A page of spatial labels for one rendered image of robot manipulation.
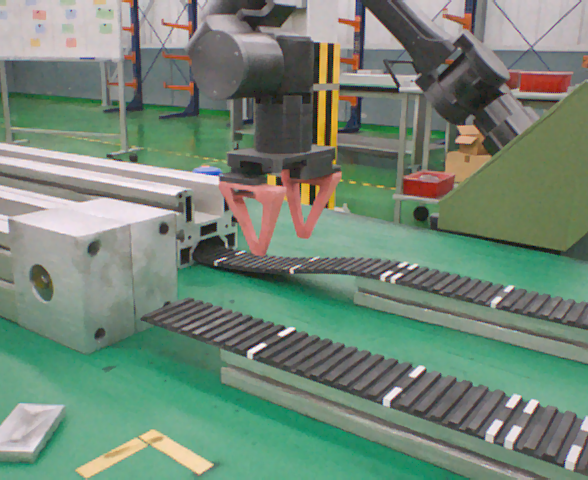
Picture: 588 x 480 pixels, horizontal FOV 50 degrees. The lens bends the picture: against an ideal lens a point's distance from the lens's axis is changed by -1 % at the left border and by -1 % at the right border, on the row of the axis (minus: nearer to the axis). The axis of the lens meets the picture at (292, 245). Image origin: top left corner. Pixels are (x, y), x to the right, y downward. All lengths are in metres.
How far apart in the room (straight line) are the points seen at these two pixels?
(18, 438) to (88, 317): 0.13
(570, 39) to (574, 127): 7.50
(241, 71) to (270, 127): 0.09
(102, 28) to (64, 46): 0.47
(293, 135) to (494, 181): 0.34
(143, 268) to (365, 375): 0.22
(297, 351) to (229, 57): 0.25
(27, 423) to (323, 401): 0.18
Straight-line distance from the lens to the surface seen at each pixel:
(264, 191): 0.57
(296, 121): 0.60
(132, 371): 0.48
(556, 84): 3.47
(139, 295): 0.53
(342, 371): 0.40
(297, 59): 0.60
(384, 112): 9.35
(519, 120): 0.98
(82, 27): 6.43
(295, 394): 0.42
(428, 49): 0.99
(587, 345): 0.54
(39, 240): 0.52
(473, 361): 0.51
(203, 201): 0.75
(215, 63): 0.55
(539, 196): 0.84
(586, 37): 8.27
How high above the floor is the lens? 1.00
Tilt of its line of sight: 17 degrees down
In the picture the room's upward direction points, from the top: 1 degrees clockwise
